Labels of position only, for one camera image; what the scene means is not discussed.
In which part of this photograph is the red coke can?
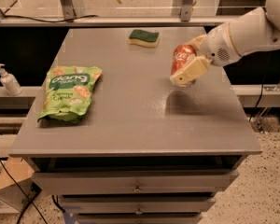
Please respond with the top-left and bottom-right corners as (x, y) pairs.
(170, 44), (196, 88)

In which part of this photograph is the drawer knob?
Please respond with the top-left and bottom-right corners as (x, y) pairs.
(133, 186), (142, 193)
(135, 208), (144, 216)

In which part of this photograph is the green rice chip bag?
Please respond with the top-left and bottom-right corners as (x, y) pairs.
(38, 66), (103, 123)

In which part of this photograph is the grey drawer cabinet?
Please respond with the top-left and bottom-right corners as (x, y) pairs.
(12, 27), (261, 224)

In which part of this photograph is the black cable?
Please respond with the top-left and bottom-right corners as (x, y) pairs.
(0, 142), (49, 224)

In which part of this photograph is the green yellow sponge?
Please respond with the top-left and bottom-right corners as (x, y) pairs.
(128, 29), (160, 48)

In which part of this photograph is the white pump dispenser bottle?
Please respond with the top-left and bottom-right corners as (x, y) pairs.
(0, 63), (21, 96)

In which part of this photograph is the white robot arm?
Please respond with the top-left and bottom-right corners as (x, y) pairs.
(170, 0), (280, 88)

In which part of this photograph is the top drawer knob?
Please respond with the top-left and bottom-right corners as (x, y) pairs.
(133, 186), (142, 193)

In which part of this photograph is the cardboard box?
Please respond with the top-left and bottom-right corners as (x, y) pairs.
(0, 158), (34, 214)

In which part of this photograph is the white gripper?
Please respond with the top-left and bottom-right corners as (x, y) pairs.
(174, 23), (241, 84)

